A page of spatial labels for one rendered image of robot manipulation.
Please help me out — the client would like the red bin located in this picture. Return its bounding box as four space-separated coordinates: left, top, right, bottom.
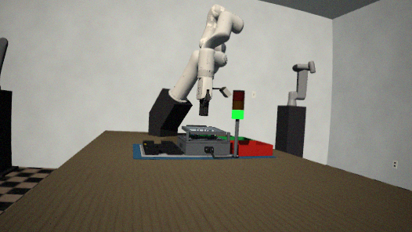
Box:
230 140 273 157

